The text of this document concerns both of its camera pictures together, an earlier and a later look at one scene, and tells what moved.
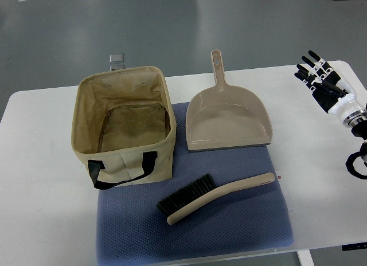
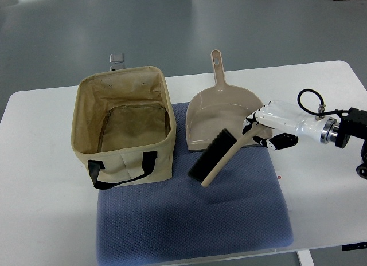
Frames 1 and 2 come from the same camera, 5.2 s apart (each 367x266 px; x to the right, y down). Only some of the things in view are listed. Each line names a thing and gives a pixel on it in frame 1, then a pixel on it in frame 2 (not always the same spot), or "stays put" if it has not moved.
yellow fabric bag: [123, 123] stays put
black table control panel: [354, 246] stays put
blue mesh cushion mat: [129, 227] stays put
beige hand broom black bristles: [199, 193] -> [217, 155]
